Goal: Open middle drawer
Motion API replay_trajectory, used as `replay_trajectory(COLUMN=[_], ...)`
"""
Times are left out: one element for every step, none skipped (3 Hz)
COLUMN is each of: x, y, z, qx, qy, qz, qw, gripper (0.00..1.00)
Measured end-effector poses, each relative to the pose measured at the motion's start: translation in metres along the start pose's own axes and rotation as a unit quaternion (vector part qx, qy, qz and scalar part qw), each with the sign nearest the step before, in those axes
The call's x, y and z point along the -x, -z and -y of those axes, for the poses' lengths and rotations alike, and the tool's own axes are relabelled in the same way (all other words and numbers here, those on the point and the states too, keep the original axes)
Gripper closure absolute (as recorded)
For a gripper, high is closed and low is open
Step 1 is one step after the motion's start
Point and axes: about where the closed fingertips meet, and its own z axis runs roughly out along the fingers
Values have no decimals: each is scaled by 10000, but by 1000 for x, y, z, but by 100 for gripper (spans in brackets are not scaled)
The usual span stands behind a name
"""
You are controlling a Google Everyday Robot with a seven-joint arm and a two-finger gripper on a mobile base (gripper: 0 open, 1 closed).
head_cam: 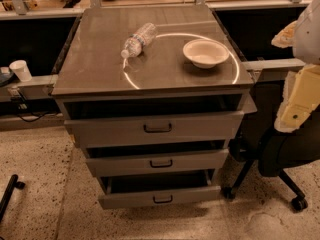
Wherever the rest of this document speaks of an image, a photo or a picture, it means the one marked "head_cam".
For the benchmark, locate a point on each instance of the grey drawer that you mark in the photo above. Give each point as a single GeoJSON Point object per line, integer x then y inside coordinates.
{"type": "Point", "coordinates": [158, 189]}
{"type": "Point", "coordinates": [179, 128]}
{"type": "Point", "coordinates": [157, 163]}

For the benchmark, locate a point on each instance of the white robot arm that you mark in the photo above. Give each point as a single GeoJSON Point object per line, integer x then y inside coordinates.
{"type": "Point", "coordinates": [301, 93]}

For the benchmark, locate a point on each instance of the grey drawer cabinet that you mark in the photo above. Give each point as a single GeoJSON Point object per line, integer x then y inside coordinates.
{"type": "Point", "coordinates": [97, 82]}

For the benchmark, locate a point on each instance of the grey top drawer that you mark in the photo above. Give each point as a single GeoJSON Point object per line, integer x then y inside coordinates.
{"type": "Point", "coordinates": [179, 128]}

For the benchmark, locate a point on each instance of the grey bottom drawer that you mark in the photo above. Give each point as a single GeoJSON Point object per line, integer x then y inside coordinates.
{"type": "Point", "coordinates": [158, 189]}

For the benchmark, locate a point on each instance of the white bowl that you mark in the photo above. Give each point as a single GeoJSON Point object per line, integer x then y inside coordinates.
{"type": "Point", "coordinates": [205, 54]}

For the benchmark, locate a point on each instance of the clear plastic water bottle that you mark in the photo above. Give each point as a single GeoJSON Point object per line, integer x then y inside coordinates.
{"type": "Point", "coordinates": [138, 40]}

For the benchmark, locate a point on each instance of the black office chair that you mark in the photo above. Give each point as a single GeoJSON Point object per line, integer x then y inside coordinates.
{"type": "Point", "coordinates": [257, 141]}

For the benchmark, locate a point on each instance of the white paper cup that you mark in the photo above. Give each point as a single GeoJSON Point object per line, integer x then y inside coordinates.
{"type": "Point", "coordinates": [21, 70]}

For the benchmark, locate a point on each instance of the black pole on floor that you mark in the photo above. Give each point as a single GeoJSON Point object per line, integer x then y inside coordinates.
{"type": "Point", "coordinates": [14, 183]}

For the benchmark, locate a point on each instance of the grey metal rail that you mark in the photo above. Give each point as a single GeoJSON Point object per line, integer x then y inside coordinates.
{"type": "Point", "coordinates": [272, 70]}

